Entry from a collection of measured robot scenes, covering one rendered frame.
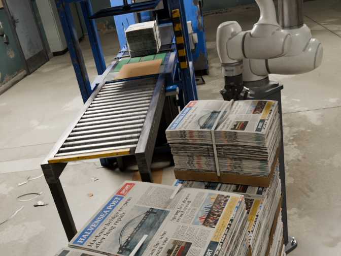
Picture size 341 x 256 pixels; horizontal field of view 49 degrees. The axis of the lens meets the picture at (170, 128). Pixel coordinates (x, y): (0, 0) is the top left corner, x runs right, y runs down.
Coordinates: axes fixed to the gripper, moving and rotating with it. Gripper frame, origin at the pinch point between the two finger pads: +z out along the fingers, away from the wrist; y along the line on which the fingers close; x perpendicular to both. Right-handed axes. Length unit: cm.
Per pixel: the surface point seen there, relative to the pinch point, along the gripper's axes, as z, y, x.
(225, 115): -10.1, 1.0, -19.3
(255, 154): -1.0, 14.7, -32.1
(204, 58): 71, -142, 348
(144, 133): 16, -57, 13
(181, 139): -6.0, -12.7, -32.4
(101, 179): 96, -150, 75
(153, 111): 16, -65, 42
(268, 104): -10.2, 15.7, -9.2
